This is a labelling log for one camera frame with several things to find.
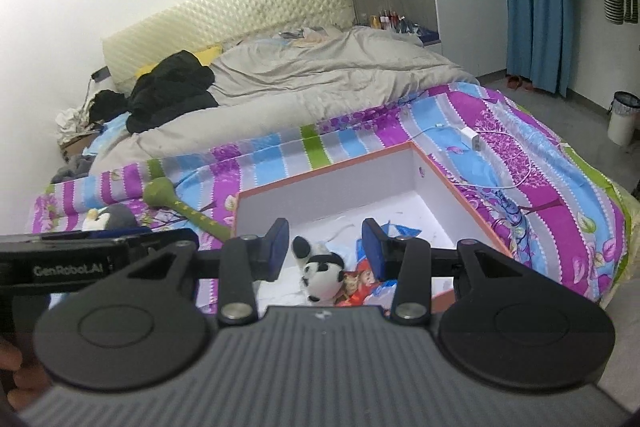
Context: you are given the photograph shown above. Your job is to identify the cream quilted headboard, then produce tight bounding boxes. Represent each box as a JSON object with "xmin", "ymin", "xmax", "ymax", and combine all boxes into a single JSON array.
[{"xmin": 102, "ymin": 0, "xmax": 355, "ymax": 93}]

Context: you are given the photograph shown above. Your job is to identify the blue curtain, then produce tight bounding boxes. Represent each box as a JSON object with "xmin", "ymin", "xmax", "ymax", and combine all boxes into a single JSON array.
[{"xmin": 506, "ymin": 0, "xmax": 574, "ymax": 96}]

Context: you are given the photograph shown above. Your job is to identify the white charger with cable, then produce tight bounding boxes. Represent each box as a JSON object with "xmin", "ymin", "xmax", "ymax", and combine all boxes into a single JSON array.
[{"xmin": 410, "ymin": 122, "xmax": 534, "ymax": 191}]

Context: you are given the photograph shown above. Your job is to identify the black jacket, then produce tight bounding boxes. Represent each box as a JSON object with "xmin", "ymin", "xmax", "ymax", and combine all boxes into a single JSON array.
[{"xmin": 126, "ymin": 50, "xmax": 218, "ymax": 134}]

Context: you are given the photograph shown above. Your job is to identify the green plush stick toy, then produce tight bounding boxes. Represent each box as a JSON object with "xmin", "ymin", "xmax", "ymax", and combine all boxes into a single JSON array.
[{"xmin": 142, "ymin": 176, "xmax": 231, "ymax": 242}]

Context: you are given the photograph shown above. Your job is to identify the colourful striped bed sheet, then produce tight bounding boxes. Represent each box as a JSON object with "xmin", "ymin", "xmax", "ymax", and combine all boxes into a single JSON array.
[{"xmin": 29, "ymin": 82, "xmax": 639, "ymax": 303}]

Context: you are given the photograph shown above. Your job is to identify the small panda plush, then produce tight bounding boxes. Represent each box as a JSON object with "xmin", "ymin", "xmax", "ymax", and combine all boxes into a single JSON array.
[{"xmin": 292, "ymin": 236, "xmax": 345, "ymax": 306}]

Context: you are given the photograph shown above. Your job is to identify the white crumpled clothes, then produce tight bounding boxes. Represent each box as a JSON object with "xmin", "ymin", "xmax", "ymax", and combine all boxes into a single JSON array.
[{"xmin": 54, "ymin": 107, "xmax": 91, "ymax": 144}]

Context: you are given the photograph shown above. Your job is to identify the black clothing by headboard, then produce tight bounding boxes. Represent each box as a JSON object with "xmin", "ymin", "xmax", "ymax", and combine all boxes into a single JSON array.
[{"xmin": 89, "ymin": 90, "xmax": 128, "ymax": 124}]

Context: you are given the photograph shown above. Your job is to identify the grey white penguin plush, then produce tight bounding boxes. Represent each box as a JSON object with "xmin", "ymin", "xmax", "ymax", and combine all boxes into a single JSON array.
[{"xmin": 81, "ymin": 204, "xmax": 140, "ymax": 232}]

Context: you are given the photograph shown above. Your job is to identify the white trash bin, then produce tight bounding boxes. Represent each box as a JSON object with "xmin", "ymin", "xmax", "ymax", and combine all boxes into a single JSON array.
[{"xmin": 608, "ymin": 91, "xmax": 640, "ymax": 146}]

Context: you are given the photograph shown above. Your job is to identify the person's left hand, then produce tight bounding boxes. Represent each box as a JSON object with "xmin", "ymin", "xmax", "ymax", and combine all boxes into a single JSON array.
[{"xmin": 1, "ymin": 338, "xmax": 51, "ymax": 411}]

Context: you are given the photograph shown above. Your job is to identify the grey duvet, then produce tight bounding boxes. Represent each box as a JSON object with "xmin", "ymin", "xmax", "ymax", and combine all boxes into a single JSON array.
[{"xmin": 91, "ymin": 26, "xmax": 477, "ymax": 174}]

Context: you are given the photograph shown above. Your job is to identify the blue cartoon snack bag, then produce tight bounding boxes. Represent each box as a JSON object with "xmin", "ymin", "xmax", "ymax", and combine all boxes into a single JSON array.
[{"xmin": 334, "ymin": 218, "xmax": 421, "ymax": 311}]

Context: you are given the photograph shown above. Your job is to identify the white tissue cloth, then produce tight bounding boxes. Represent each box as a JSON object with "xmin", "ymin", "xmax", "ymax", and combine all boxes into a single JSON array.
[{"xmin": 255, "ymin": 216, "xmax": 360, "ymax": 312}]

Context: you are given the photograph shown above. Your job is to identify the pink cardboard box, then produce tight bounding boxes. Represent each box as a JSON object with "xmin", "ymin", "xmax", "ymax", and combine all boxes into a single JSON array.
[{"xmin": 232, "ymin": 141, "xmax": 514, "ymax": 316}]

